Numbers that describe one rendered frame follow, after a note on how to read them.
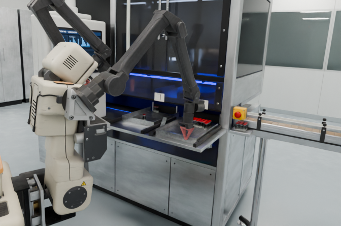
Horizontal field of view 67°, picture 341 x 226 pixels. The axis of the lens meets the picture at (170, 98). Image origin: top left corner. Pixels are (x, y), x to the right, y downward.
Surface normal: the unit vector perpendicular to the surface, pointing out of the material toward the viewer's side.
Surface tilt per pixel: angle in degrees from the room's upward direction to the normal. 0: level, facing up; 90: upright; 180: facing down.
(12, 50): 90
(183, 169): 90
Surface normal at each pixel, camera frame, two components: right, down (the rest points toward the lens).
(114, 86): 0.65, 0.29
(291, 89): -0.51, 0.15
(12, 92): 0.86, 0.14
